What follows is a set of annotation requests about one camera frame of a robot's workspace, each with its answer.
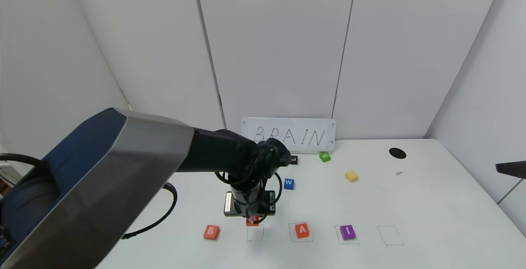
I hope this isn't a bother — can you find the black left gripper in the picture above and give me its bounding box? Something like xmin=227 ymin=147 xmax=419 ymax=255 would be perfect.
xmin=223 ymin=180 xmax=276 ymax=217

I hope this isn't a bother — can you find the orange block letter B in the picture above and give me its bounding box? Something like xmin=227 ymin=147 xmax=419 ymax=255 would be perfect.
xmin=203 ymin=225 xmax=221 ymax=241

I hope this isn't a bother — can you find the white BRAIN whiteboard sign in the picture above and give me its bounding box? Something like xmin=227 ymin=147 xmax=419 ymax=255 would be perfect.
xmin=242 ymin=117 xmax=336 ymax=153

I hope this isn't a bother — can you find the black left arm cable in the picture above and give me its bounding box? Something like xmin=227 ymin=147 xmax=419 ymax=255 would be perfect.
xmin=121 ymin=182 xmax=178 ymax=240

